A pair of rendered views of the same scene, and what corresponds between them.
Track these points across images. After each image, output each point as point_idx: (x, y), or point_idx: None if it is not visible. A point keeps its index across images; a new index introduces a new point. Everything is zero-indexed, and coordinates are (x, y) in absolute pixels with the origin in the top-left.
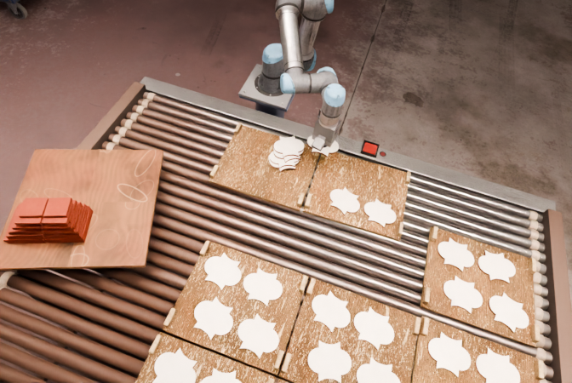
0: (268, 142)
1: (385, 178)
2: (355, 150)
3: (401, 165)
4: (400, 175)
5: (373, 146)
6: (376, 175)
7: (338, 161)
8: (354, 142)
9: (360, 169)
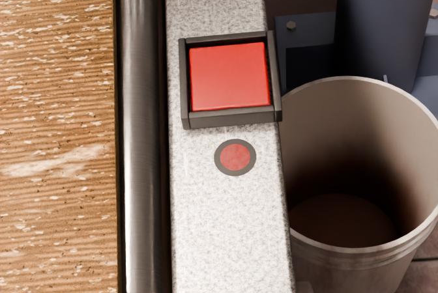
0: None
1: (21, 201)
2: (191, 24)
3: (193, 282)
4: (74, 282)
5: (247, 86)
6: (25, 153)
7: None
8: (245, 6)
9: (38, 68)
